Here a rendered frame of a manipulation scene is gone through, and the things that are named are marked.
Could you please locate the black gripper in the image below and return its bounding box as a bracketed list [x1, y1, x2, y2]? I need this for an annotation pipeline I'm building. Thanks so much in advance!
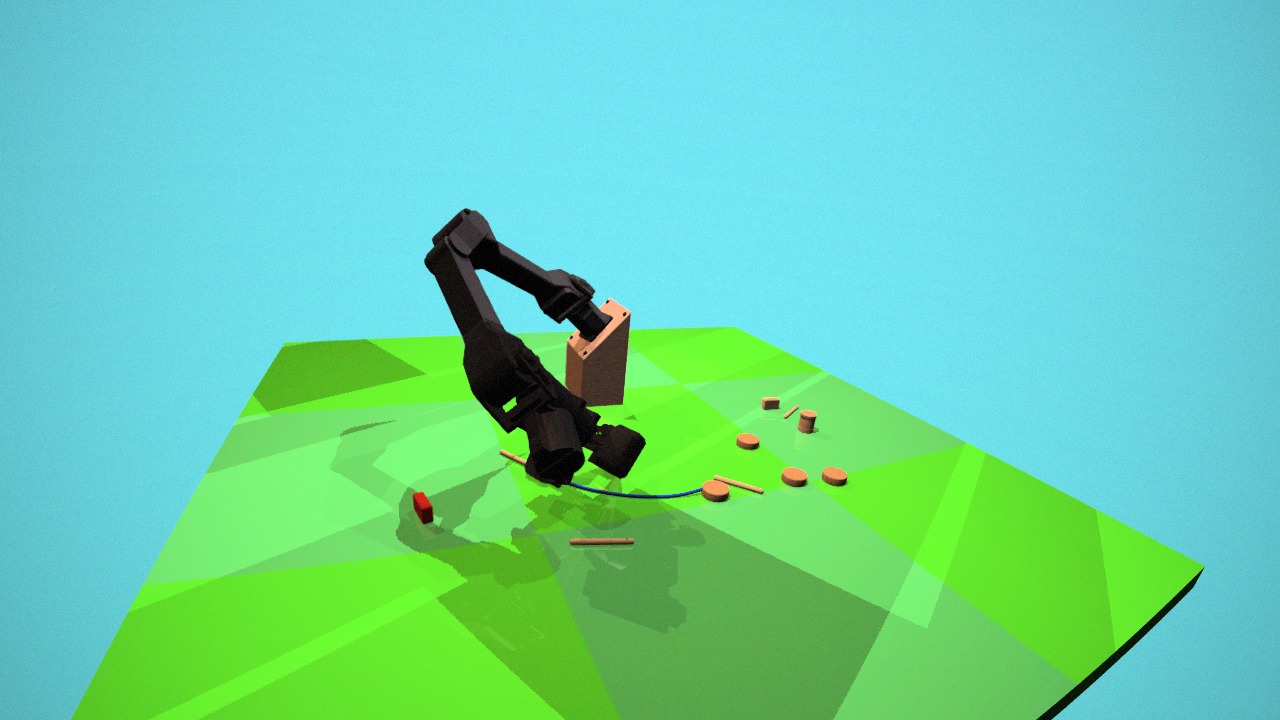
[570, 395, 646, 479]

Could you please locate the red block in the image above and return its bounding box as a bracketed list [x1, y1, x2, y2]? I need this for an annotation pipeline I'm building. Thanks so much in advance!
[413, 491, 434, 524]

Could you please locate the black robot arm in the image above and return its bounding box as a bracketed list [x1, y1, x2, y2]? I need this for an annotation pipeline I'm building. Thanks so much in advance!
[424, 208, 613, 488]

